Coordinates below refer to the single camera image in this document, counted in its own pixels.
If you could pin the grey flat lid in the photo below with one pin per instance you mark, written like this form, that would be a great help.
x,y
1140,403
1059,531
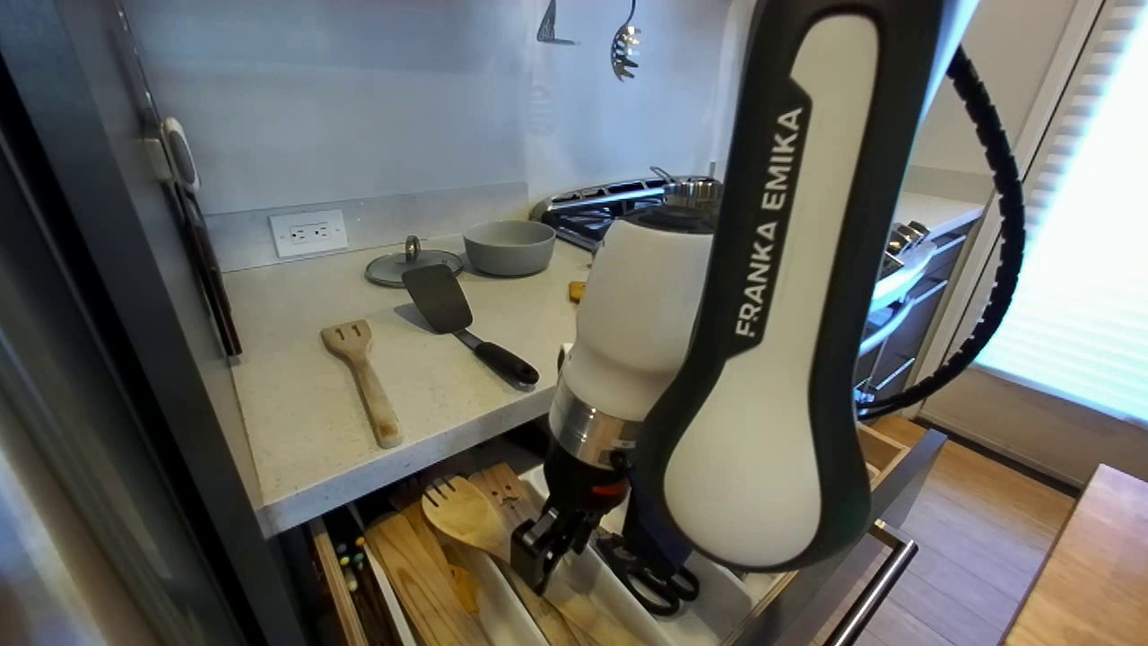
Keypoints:
x,y
401,266

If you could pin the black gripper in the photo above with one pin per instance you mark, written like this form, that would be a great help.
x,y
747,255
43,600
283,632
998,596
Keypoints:
x,y
579,503

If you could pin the grey bowl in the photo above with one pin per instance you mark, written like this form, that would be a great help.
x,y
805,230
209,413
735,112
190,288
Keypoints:
x,y
509,248

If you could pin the wooden drawer with steel front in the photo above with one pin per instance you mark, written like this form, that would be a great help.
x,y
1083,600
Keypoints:
x,y
899,472

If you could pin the black spatula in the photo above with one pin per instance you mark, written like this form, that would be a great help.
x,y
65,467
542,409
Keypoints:
x,y
437,298

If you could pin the white wall outlet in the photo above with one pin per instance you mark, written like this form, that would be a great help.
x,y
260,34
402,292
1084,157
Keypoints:
x,y
306,230

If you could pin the white window blinds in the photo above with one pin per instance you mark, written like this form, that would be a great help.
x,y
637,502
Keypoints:
x,y
1078,237

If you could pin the flat wooden spatula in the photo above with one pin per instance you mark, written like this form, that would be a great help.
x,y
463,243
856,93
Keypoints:
x,y
504,491

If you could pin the wooden slotted spatula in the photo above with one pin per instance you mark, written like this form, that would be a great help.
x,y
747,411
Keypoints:
x,y
362,359

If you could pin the stainless gas stove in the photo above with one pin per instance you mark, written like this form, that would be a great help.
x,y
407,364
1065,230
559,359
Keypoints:
x,y
596,216

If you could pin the white cutlery organizer tray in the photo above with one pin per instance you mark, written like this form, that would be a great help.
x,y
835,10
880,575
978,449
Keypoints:
x,y
731,600

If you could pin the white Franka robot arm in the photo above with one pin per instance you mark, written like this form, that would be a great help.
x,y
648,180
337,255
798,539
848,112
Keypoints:
x,y
742,359

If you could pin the stainless steel refrigerator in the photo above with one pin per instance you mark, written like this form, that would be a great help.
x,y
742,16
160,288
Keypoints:
x,y
75,418

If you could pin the wooden fork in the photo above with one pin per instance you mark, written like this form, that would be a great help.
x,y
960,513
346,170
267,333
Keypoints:
x,y
461,515

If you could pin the light wooden turner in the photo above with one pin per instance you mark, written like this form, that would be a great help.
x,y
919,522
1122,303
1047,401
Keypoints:
x,y
413,575

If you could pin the hanging triangular metal utensil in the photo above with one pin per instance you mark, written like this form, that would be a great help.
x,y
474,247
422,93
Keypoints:
x,y
553,29

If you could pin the wooden butcher block table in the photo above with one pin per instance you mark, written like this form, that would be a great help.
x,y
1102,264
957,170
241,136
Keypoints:
x,y
1083,568

